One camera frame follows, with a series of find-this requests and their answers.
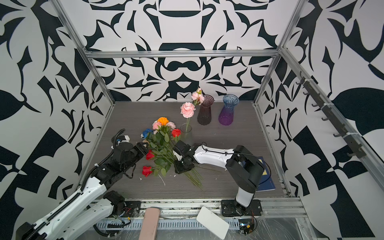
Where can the blue purple glass vase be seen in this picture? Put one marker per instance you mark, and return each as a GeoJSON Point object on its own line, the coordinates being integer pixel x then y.
{"type": "Point", "coordinates": [226, 116]}

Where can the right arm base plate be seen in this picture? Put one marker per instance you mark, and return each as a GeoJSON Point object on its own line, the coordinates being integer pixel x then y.
{"type": "Point", "coordinates": [231, 208]}

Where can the blue book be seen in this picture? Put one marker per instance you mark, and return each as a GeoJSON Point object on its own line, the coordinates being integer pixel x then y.
{"type": "Point", "coordinates": [266, 183]}

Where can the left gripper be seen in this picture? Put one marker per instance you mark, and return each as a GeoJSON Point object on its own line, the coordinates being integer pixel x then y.
{"type": "Point", "coordinates": [139, 149]}

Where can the small pink flower sprig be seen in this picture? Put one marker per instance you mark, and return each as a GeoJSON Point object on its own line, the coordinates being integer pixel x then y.
{"type": "Point", "coordinates": [198, 97]}

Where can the red rose lower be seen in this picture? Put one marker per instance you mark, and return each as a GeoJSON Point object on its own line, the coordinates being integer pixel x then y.
{"type": "Point", "coordinates": [147, 170]}

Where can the pink rose flower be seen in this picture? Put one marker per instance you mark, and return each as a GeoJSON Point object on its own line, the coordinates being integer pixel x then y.
{"type": "Point", "coordinates": [157, 125]}

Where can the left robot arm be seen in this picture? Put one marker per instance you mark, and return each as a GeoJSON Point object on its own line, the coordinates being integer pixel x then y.
{"type": "Point", "coordinates": [92, 202]}

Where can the red rose upper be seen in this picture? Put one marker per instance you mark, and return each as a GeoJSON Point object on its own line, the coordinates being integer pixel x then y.
{"type": "Point", "coordinates": [176, 133]}

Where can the blue rose flower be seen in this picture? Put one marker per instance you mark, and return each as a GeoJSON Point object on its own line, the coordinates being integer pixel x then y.
{"type": "Point", "coordinates": [145, 133]}

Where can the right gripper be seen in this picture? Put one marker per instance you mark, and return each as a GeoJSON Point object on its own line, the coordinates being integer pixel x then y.
{"type": "Point", "coordinates": [178, 169]}

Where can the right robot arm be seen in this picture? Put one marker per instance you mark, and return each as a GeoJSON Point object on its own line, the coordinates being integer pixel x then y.
{"type": "Point", "coordinates": [245, 168]}

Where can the clear glass vase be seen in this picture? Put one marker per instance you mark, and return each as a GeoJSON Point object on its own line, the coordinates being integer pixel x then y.
{"type": "Point", "coordinates": [187, 134]}

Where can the maroon glass vase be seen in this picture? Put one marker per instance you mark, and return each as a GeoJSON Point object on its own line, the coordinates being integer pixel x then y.
{"type": "Point", "coordinates": [205, 111]}

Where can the wall hook rail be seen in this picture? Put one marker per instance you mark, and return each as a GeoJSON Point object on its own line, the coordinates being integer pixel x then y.
{"type": "Point", "coordinates": [334, 116]}

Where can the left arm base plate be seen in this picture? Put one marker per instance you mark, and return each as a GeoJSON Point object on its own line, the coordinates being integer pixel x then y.
{"type": "Point", "coordinates": [127, 209]}

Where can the large pink peony flower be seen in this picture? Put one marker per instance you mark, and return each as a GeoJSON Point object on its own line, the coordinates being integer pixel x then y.
{"type": "Point", "coordinates": [188, 111]}

